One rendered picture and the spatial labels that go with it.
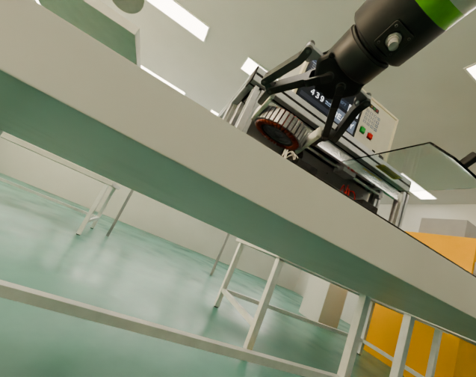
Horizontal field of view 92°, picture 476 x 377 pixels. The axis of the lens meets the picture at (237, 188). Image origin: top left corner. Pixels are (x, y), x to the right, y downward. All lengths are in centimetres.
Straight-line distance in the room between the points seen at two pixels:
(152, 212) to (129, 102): 667
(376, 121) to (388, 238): 73
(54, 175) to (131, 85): 700
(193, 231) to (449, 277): 677
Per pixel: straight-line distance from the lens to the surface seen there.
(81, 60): 20
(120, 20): 105
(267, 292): 191
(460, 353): 418
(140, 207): 683
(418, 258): 34
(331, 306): 471
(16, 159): 746
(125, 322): 121
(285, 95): 71
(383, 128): 101
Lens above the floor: 66
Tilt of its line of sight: 13 degrees up
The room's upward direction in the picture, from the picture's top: 24 degrees clockwise
